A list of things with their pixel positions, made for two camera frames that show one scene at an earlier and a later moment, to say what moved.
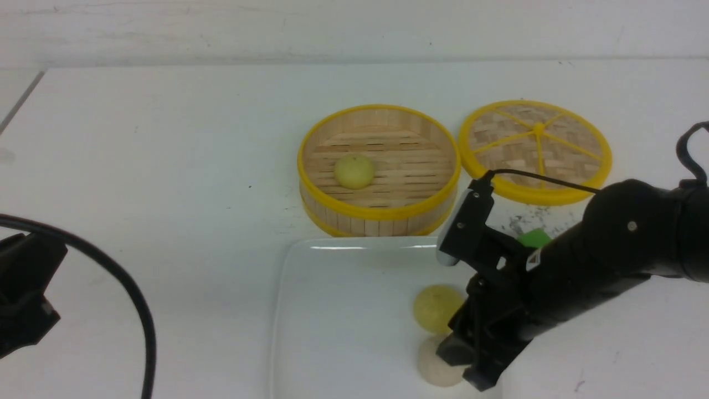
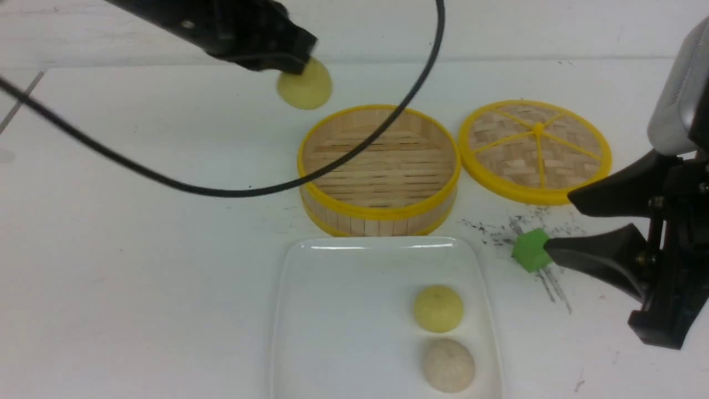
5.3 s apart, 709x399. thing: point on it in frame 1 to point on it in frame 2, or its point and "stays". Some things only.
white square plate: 344,326 stays
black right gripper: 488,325 to 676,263
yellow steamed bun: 435,307 stays
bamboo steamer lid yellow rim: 539,138 stays
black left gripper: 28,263 to 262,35
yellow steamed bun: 354,172 to 309,91
